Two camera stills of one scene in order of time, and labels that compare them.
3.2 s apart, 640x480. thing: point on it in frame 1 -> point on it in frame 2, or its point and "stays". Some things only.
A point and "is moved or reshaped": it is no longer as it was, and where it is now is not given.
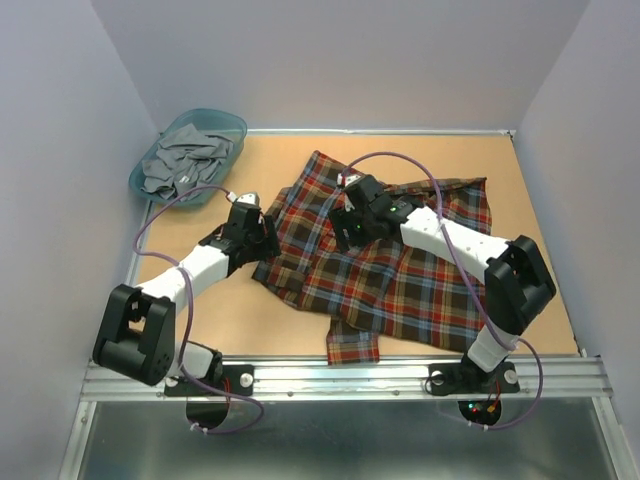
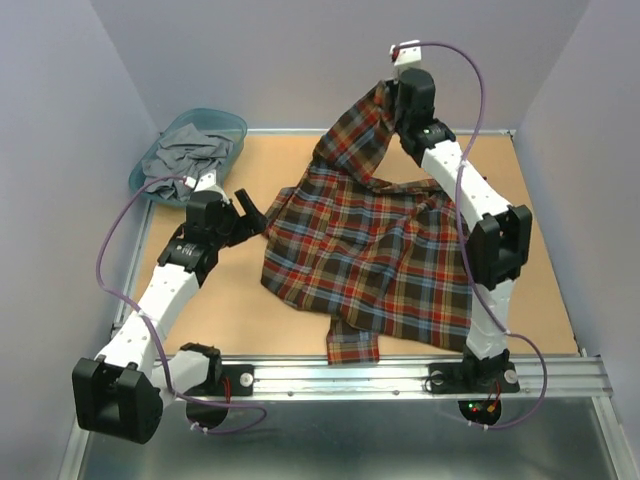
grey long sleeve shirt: [189, 158] stays
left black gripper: [269, 245] -> [253, 222]
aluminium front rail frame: [563, 375] stays
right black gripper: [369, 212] -> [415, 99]
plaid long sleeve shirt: [396, 286] is moved or reshaped
